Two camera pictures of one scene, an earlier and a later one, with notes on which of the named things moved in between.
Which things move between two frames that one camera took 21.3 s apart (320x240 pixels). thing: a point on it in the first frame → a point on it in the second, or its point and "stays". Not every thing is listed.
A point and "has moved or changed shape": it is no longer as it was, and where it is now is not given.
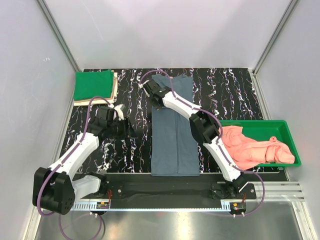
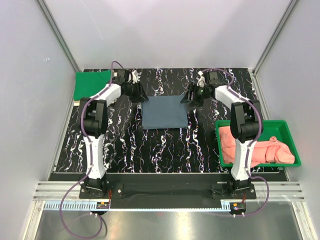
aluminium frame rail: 277,191 stays
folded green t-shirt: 89,84 stays
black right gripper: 157,107 → 193,88
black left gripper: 128,131 → 140,95
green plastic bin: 263,130 stays
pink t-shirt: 246,153 stays
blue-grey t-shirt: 174,148 has moved or changed shape
